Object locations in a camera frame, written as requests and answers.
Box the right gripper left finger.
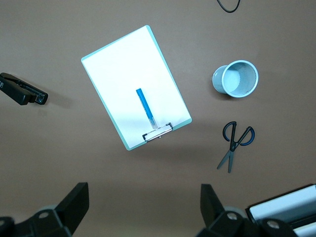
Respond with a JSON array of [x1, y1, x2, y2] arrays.
[[0, 182, 90, 237]]

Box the white paper in tray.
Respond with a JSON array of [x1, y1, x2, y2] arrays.
[[249, 185, 316, 218]]

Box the black blue-handled scissors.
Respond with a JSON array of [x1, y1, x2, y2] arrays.
[[216, 120, 255, 173]]

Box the teal clipboard with metal clip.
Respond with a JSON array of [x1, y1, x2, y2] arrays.
[[80, 24, 193, 151]]

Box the white paper sheet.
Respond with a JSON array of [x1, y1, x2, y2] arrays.
[[82, 26, 190, 148]]

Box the black stacked paper tray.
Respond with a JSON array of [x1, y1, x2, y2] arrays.
[[245, 184, 316, 237]]

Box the thin black cable loop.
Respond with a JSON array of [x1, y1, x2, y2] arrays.
[[216, 0, 241, 13]]

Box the blue marker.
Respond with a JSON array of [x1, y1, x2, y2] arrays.
[[135, 88, 158, 129]]

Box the light blue mesh pen cup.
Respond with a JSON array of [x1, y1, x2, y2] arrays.
[[212, 60, 259, 99]]

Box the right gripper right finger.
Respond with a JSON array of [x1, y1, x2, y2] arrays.
[[196, 183, 301, 237]]

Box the black stapler with red tip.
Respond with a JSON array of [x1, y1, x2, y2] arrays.
[[0, 72, 49, 106]]

